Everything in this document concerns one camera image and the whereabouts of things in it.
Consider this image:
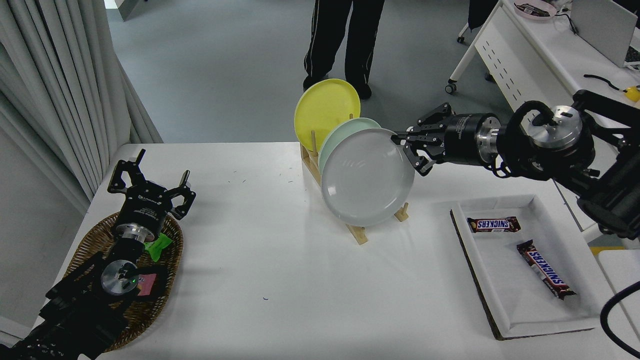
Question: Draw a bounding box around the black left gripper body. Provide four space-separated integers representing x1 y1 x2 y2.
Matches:
117 182 176 236

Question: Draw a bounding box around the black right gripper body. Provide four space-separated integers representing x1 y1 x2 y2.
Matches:
439 112 484 166

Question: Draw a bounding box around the pale grey plate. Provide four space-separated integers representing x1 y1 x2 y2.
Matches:
320 128 416 227

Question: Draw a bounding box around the pale green plate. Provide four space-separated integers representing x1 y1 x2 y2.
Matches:
318 117 383 173

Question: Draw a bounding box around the wooden plate rack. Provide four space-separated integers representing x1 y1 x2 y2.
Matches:
299 114 410 246

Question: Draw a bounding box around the yellow plate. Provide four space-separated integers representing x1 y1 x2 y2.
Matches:
294 78 361 153

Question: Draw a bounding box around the green wrapper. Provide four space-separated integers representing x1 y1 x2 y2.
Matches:
144 233 173 262

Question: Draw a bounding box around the brown wicker basket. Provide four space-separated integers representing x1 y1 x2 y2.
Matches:
64 212 184 352

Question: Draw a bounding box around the pink packet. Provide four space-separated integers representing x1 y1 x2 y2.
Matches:
137 273 157 297

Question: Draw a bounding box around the Snickers bar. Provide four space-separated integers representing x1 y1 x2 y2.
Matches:
467 217 522 234
516 239 577 301

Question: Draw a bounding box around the grey curtain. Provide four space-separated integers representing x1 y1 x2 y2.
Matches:
0 0 164 216

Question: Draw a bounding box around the person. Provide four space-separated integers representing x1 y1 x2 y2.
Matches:
302 0 386 100

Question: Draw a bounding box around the white desk with slotted panel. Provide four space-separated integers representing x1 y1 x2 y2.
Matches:
445 0 640 243

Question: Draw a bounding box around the pink bowl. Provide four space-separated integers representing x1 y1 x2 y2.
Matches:
513 1 557 21

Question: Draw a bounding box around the white cardboard tray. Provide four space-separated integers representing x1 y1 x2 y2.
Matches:
450 194 608 341

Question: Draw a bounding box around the silver laptop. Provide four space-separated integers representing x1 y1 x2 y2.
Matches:
570 0 640 69

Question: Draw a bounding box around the thick black cable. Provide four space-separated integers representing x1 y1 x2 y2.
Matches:
583 74 627 93

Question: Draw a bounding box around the thin black cable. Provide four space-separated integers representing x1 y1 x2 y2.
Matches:
552 11 579 36

